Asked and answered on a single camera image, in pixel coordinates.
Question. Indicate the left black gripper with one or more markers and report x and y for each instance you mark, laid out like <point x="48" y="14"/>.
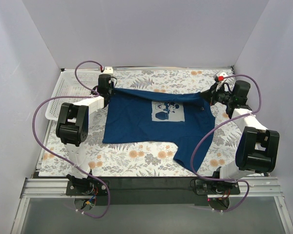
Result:
<point x="108" y="92"/>

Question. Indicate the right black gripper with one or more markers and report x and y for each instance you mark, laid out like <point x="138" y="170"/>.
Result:
<point x="210" y="95"/>

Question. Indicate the blue t shirt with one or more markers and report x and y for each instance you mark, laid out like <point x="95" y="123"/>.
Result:
<point x="183" y="119"/>

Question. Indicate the white plastic basket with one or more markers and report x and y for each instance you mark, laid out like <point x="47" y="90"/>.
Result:
<point x="67" y="85"/>

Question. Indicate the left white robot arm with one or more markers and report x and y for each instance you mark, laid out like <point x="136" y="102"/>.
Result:
<point x="72" y="129"/>

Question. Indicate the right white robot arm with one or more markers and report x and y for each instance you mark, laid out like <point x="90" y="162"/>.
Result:
<point x="258" y="146"/>

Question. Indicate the floral table mat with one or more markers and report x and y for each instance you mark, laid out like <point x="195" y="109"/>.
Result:
<point x="143" y="158"/>

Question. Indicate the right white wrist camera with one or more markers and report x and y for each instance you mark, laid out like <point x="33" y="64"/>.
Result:
<point x="221" y="76"/>

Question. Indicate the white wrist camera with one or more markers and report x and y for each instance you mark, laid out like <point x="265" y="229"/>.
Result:
<point x="221" y="76"/>
<point x="107" y="70"/>

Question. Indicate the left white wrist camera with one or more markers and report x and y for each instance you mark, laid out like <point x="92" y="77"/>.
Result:
<point x="107" y="70"/>

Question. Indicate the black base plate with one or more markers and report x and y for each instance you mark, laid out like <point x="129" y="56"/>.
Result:
<point x="150" y="190"/>

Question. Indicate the aluminium frame rail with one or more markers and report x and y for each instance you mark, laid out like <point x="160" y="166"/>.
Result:
<point x="258" y="209"/>

